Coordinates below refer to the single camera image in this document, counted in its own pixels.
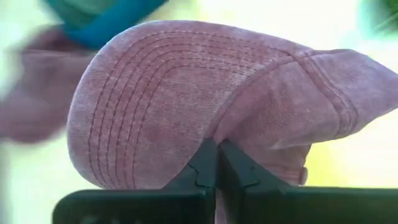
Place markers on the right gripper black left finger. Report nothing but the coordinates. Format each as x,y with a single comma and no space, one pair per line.
174,202

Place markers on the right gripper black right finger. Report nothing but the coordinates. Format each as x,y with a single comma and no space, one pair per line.
280,205

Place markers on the pink washed cap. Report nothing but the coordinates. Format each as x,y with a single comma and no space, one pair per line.
174,102

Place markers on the teal cap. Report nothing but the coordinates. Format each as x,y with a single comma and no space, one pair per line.
102,21

